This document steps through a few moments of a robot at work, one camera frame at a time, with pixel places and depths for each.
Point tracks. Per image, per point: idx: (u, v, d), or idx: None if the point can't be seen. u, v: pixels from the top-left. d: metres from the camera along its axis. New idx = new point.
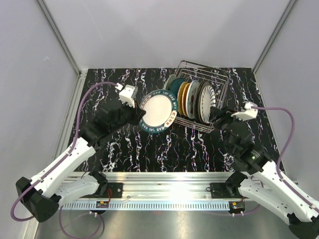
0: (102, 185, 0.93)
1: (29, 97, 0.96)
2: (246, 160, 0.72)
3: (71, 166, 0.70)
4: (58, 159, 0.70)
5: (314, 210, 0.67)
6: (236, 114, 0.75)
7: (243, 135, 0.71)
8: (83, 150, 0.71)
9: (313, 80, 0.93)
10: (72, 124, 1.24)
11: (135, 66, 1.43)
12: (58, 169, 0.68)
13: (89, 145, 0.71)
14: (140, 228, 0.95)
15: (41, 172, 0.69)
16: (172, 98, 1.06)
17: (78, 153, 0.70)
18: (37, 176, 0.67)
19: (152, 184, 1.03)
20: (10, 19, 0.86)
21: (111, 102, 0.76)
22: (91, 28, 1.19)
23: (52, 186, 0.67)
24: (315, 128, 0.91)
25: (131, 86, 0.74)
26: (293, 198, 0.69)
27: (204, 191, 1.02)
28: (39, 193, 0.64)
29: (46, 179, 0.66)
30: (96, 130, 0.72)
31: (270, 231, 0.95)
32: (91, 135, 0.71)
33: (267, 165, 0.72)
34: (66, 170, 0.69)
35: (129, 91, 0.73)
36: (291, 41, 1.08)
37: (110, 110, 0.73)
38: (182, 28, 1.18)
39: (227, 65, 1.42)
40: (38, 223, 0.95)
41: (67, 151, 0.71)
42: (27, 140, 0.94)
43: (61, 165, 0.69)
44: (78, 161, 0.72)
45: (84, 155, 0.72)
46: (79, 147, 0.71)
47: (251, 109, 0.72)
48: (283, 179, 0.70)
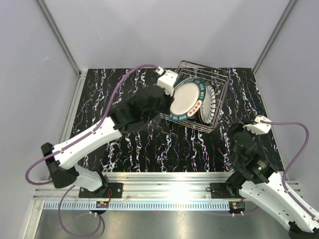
0: (101, 187, 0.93)
1: (29, 97, 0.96)
2: (251, 170, 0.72)
3: (92, 144, 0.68)
4: (82, 134, 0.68)
5: (316, 222, 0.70)
6: (246, 125, 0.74)
7: (248, 145, 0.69)
8: (107, 132, 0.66)
9: (313, 81, 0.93)
10: (72, 124, 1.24)
11: (135, 66, 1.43)
12: (79, 144, 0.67)
13: (115, 128, 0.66)
14: (141, 228, 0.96)
15: (65, 142, 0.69)
16: (201, 87, 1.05)
17: (102, 133, 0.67)
18: (60, 146, 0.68)
19: (151, 184, 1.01)
20: (10, 19, 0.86)
21: (151, 87, 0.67)
22: (91, 28, 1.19)
23: (72, 160, 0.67)
24: (314, 128, 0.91)
25: (173, 73, 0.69)
26: (297, 209, 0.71)
27: (204, 191, 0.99)
28: (57, 164, 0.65)
29: (66, 152, 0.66)
30: (128, 113, 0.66)
31: (269, 231, 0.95)
32: (121, 117, 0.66)
33: (272, 176, 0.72)
34: (87, 147, 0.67)
35: (171, 77, 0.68)
36: (290, 41, 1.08)
37: (149, 96, 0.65)
38: (182, 28, 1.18)
39: (226, 65, 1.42)
40: (38, 223, 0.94)
41: (91, 129, 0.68)
42: (27, 140, 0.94)
43: (83, 141, 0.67)
44: (100, 141, 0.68)
45: (109, 136, 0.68)
46: (104, 127, 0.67)
47: (262, 123, 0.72)
48: (288, 191, 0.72)
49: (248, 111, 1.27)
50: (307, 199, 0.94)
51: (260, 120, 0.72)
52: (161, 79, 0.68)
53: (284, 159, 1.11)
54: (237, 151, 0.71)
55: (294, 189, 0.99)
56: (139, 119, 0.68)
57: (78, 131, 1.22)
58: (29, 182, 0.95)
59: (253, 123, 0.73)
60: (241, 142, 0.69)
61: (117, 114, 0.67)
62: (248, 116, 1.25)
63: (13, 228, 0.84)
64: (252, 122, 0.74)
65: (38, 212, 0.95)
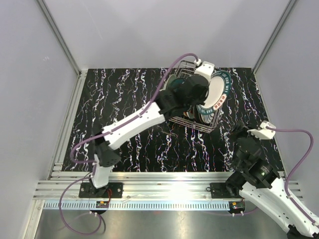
0: (101, 188, 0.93)
1: (29, 97, 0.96)
2: (255, 175, 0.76)
3: (139, 127, 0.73)
4: (129, 117, 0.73)
5: (316, 227, 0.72)
6: (251, 130, 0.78)
7: (253, 151, 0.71)
8: (154, 116, 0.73)
9: (313, 81, 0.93)
10: (72, 124, 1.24)
11: (135, 66, 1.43)
12: (127, 126, 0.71)
13: (161, 112, 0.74)
14: (140, 228, 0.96)
15: (111, 124, 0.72)
16: (226, 80, 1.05)
17: (149, 117, 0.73)
18: (108, 127, 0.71)
19: (151, 184, 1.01)
20: (10, 19, 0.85)
21: (197, 77, 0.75)
22: (91, 28, 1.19)
23: (120, 141, 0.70)
24: (315, 128, 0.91)
25: (209, 64, 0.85)
26: (297, 214, 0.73)
27: (204, 191, 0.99)
28: (107, 144, 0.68)
29: (114, 134, 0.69)
30: (173, 99, 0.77)
31: (269, 230, 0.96)
32: (164, 103, 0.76)
33: (276, 181, 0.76)
34: (135, 129, 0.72)
35: (209, 67, 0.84)
36: (291, 41, 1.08)
37: (197, 84, 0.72)
38: (182, 28, 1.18)
39: (227, 65, 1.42)
40: (38, 223, 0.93)
41: (138, 113, 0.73)
42: (27, 140, 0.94)
43: (131, 124, 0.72)
44: (146, 125, 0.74)
45: (153, 121, 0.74)
46: (150, 111, 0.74)
47: (267, 129, 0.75)
48: (290, 196, 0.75)
49: (248, 111, 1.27)
50: (307, 199, 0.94)
51: (266, 126, 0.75)
52: (199, 69, 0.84)
53: (284, 158, 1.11)
54: (241, 156, 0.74)
55: (294, 189, 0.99)
56: (182, 105, 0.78)
57: (78, 131, 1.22)
58: (29, 182, 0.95)
59: (258, 128, 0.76)
60: (245, 147, 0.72)
61: (161, 99, 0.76)
62: (248, 116, 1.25)
63: (12, 228, 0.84)
64: (256, 128, 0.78)
65: (38, 212, 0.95)
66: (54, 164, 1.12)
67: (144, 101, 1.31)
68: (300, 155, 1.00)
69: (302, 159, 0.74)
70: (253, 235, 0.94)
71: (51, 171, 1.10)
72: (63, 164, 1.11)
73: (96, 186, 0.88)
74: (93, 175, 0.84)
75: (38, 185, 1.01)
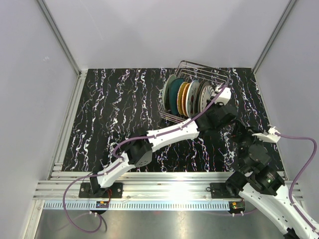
0: (100, 189, 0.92)
1: (29, 97, 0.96)
2: (260, 180, 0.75)
3: (177, 138, 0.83)
4: (172, 128, 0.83)
5: (316, 233, 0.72)
6: (257, 135, 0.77)
7: (262, 160, 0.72)
8: (192, 131, 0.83)
9: (312, 81, 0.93)
10: (72, 124, 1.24)
11: (135, 66, 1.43)
12: (169, 134, 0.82)
13: (199, 130, 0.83)
14: (140, 228, 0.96)
15: (156, 130, 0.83)
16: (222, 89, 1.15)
17: (187, 131, 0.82)
18: (153, 131, 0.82)
19: (152, 184, 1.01)
20: (10, 19, 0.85)
21: (230, 107, 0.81)
22: (91, 27, 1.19)
23: (158, 146, 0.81)
24: (315, 128, 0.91)
25: (227, 88, 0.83)
26: (298, 219, 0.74)
27: (203, 191, 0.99)
28: (151, 145, 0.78)
29: (158, 138, 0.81)
30: (206, 122, 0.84)
31: (269, 231, 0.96)
32: (200, 124, 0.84)
33: (280, 189, 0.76)
34: (174, 138, 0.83)
35: (227, 92, 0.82)
36: (291, 40, 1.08)
37: (230, 113, 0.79)
38: (181, 28, 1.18)
39: (227, 65, 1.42)
40: (38, 223, 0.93)
41: (180, 125, 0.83)
42: (27, 140, 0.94)
43: (172, 134, 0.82)
44: (184, 137, 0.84)
45: (189, 135, 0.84)
46: (190, 127, 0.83)
47: (274, 135, 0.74)
48: (294, 204, 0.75)
49: (248, 111, 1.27)
50: (307, 199, 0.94)
51: (274, 132, 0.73)
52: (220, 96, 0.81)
53: (285, 159, 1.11)
54: (248, 162, 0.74)
55: (294, 189, 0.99)
56: (214, 128, 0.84)
57: (78, 131, 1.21)
58: (29, 181, 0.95)
59: (267, 133, 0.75)
60: (256, 156, 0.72)
61: (198, 119, 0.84)
62: (248, 116, 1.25)
63: (12, 228, 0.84)
64: (262, 132, 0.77)
65: (38, 212, 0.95)
66: (54, 164, 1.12)
67: (144, 101, 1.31)
68: (301, 155, 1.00)
69: (305, 166, 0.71)
70: (253, 236, 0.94)
71: (51, 171, 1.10)
72: (63, 164, 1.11)
73: (100, 184, 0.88)
74: (111, 171, 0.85)
75: (38, 185, 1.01)
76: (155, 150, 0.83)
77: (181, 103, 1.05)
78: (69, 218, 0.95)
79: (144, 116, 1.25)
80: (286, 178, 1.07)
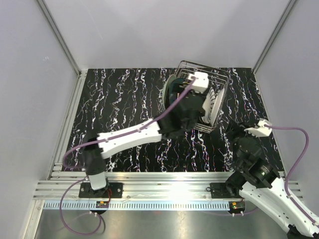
0: (100, 189, 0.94)
1: (29, 97, 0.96)
2: (255, 174, 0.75)
3: (135, 141, 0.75)
4: (128, 130, 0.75)
5: (316, 227, 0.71)
6: (249, 129, 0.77)
7: (253, 150, 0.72)
8: (153, 133, 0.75)
9: (312, 81, 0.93)
10: (72, 124, 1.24)
11: (135, 66, 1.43)
12: (124, 137, 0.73)
13: (160, 132, 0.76)
14: (141, 227, 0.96)
15: (109, 132, 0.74)
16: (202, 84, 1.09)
17: (146, 134, 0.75)
18: (105, 135, 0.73)
19: (152, 184, 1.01)
20: (10, 19, 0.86)
21: (194, 99, 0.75)
22: (91, 27, 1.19)
23: (111, 152, 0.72)
24: (314, 128, 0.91)
25: (204, 75, 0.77)
26: (298, 214, 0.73)
27: (203, 191, 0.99)
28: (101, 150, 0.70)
29: (110, 142, 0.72)
30: (170, 123, 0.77)
31: (269, 231, 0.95)
32: (165, 124, 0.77)
33: (276, 181, 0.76)
34: (131, 142, 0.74)
35: (203, 80, 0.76)
36: (291, 41, 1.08)
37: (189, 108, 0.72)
38: (181, 29, 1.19)
39: (226, 65, 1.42)
40: (38, 223, 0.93)
41: (137, 127, 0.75)
42: (27, 140, 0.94)
43: (129, 137, 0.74)
44: (143, 140, 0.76)
45: (151, 138, 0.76)
46: (149, 129, 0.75)
47: (265, 127, 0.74)
48: (290, 196, 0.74)
49: (248, 111, 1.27)
50: (307, 199, 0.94)
51: (263, 124, 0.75)
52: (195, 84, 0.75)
53: (284, 158, 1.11)
54: (240, 156, 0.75)
55: (294, 189, 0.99)
56: (179, 128, 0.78)
57: (78, 131, 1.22)
58: (29, 182, 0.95)
59: (256, 126, 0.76)
60: (246, 147, 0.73)
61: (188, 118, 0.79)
62: (248, 116, 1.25)
63: (12, 228, 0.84)
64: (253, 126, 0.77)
65: (38, 212, 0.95)
66: (54, 164, 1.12)
67: (144, 100, 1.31)
68: (300, 156, 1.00)
69: (300, 157, 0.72)
70: (253, 236, 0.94)
71: (51, 171, 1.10)
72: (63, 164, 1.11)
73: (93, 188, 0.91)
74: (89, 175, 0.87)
75: (38, 185, 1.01)
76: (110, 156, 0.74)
77: None
78: (70, 229, 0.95)
79: (144, 116, 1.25)
80: (286, 178, 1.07)
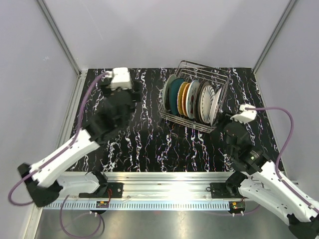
0: (103, 186, 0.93)
1: (29, 98, 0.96)
2: (245, 160, 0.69)
3: (71, 159, 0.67)
4: (59, 150, 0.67)
5: (313, 210, 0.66)
6: (234, 116, 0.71)
7: (240, 134, 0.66)
8: (84, 145, 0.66)
9: (312, 81, 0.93)
10: (73, 124, 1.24)
11: (135, 66, 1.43)
12: (56, 160, 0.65)
13: (90, 140, 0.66)
14: (141, 227, 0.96)
15: (41, 160, 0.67)
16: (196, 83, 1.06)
17: (79, 147, 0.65)
18: (36, 165, 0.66)
19: (152, 184, 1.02)
20: (11, 20, 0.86)
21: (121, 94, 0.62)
22: (91, 27, 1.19)
23: (48, 180, 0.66)
24: (314, 128, 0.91)
25: (123, 68, 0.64)
26: (292, 197, 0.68)
27: (204, 191, 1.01)
28: (35, 183, 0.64)
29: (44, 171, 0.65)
30: (100, 124, 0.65)
31: (269, 231, 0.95)
32: (96, 128, 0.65)
33: (266, 166, 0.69)
34: (68, 161, 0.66)
35: (124, 74, 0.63)
36: (291, 40, 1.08)
37: (117, 105, 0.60)
38: (181, 29, 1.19)
39: (226, 65, 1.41)
40: (38, 223, 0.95)
41: (67, 144, 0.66)
42: (27, 140, 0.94)
43: (61, 157, 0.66)
44: (81, 153, 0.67)
45: (87, 149, 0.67)
46: (80, 140, 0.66)
47: (247, 110, 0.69)
48: (282, 179, 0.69)
49: None
50: None
51: (245, 108, 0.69)
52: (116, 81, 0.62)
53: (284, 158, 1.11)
54: (230, 142, 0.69)
55: None
56: (113, 128, 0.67)
57: None
58: None
59: (239, 112, 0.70)
60: (233, 131, 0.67)
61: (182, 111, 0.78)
62: None
63: (12, 228, 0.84)
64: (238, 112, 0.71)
65: (37, 212, 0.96)
66: None
67: (144, 100, 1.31)
68: (300, 155, 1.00)
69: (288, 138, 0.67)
70: (253, 235, 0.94)
71: None
72: None
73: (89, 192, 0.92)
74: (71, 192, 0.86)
75: None
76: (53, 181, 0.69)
77: (181, 103, 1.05)
78: (67, 232, 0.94)
79: (144, 116, 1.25)
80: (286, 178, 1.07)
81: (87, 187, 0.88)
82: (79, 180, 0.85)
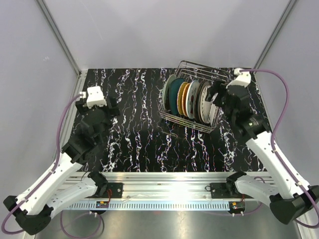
0: (103, 185, 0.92)
1: (29, 98, 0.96)
2: (242, 125, 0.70)
3: (56, 183, 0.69)
4: (42, 177, 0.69)
5: (299, 188, 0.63)
6: (230, 84, 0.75)
7: (240, 95, 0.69)
8: (67, 167, 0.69)
9: (312, 81, 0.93)
10: (73, 124, 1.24)
11: (135, 66, 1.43)
12: (42, 187, 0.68)
13: (72, 162, 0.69)
14: (141, 227, 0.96)
15: (26, 190, 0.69)
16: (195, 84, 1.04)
17: (62, 170, 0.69)
18: (22, 195, 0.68)
19: (151, 184, 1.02)
20: (11, 20, 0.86)
21: (93, 114, 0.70)
22: (91, 28, 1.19)
23: (37, 207, 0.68)
24: (314, 128, 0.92)
25: (95, 88, 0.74)
26: (280, 171, 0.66)
27: (203, 191, 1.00)
28: (24, 213, 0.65)
29: (31, 198, 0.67)
30: (81, 144, 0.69)
31: (270, 230, 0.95)
32: (77, 149, 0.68)
33: (262, 134, 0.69)
34: (53, 185, 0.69)
35: (97, 93, 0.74)
36: (291, 40, 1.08)
37: (92, 124, 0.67)
38: (181, 29, 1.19)
39: (226, 65, 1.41)
40: None
41: (50, 170, 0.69)
42: (28, 141, 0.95)
43: (46, 183, 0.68)
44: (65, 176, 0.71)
45: (70, 171, 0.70)
46: (62, 165, 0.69)
47: (243, 73, 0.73)
48: (275, 151, 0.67)
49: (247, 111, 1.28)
50: None
51: (239, 70, 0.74)
52: (90, 101, 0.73)
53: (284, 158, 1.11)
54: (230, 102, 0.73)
55: None
56: (92, 145, 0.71)
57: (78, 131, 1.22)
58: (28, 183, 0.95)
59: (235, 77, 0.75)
60: (233, 91, 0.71)
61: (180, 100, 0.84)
62: None
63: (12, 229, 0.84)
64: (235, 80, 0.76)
65: None
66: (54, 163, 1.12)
67: (144, 101, 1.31)
68: (301, 155, 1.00)
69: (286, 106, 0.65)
70: (253, 236, 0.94)
71: None
72: None
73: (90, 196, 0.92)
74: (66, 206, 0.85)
75: None
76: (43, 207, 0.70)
77: (181, 103, 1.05)
78: (67, 234, 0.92)
79: (144, 116, 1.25)
80: None
81: (84, 194, 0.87)
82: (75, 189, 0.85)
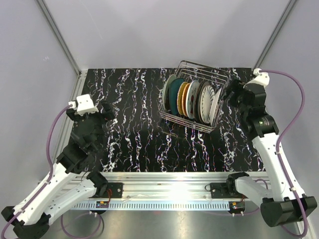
0: (103, 185, 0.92)
1: (29, 98, 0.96)
2: (252, 121, 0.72)
3: (52, 193, 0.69)
4: (38, 188, 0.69)
5: (292, 193, 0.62)
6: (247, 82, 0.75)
7: (256, 92, 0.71)
8: (62, 177, 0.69)
9: (313, 81, 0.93)
10: (73, 125, 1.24)
11: (135, 66, 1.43)
12: (37, 197, 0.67)
13: (68, 172, 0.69)
14: (141, 227, 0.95)
15: (23, 201, 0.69)
16: (195, 84, 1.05)
17: (57, 180, 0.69)
18: (19, 206, 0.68)
19: (152, 184, 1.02)
20: (10, 19, 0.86)
21: (83, 125, 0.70)
22: (91, 28, 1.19)
23: (35, 217, 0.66)
24: (315, 128, 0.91)
25: (84, 96, 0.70)
26: (277, 173, 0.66)
27: (203, 191, 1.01)
28: (21, 224, 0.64)
29: (27, 209, 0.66)
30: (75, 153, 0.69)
31: (270, 231, 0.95)
32: (71, 159, 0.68)
33: (270, 135, 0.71)
34: (49, 195, 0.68)
35: (86, 102, 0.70)
36: (291, 40, 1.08)
37: (81, 136, 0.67)
38: (181, 29, 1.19)
39: (226, 65, 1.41)
40: None
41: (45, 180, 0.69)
42: (28, 141, 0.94)
43: (41, 194, 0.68)
44: (60, 186, 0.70)
45: (64, 181, 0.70)
46: (57, 175, 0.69)
47: (261, 73, 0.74)
48: (278, 153, 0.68)
49: None
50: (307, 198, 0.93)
51: (259, 71, 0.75)
52: (80, 110, 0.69)
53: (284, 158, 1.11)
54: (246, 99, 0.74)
55: None
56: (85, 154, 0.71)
57: None
58: (28, 183, 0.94)
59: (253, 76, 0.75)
60: (250, 88, 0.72)
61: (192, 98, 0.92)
62: None
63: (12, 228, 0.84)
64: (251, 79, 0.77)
65: None
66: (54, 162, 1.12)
67: (144, 100, 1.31)
68: (301, 155, 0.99)
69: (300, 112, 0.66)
70: (253, 236, 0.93)
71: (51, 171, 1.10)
72: None
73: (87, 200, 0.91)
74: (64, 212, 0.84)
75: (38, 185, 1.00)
76: (40, 216, 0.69)
77: (181, 103, 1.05)
78: (67, 234, 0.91)
79: (144, 116, 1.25)
80: None
81: (82, 197, 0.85)
82: (71, 194, 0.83)
